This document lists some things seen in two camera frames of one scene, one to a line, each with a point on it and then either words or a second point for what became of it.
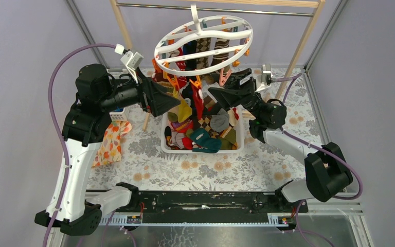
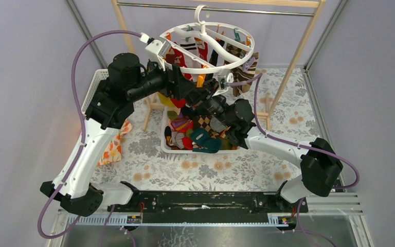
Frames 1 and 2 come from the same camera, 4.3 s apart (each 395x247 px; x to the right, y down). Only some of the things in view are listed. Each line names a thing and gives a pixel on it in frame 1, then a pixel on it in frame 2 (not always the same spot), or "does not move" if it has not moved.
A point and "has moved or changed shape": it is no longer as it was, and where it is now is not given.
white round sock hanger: x=203 y=45 has moved or changed shape
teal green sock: x=201 y=137 does not move
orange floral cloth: x=110 y=149 does not move
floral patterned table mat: x=267 y=163 does not move
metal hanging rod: x=217 y=9 does not move
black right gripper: x=235 y=94 → x=201 y=96
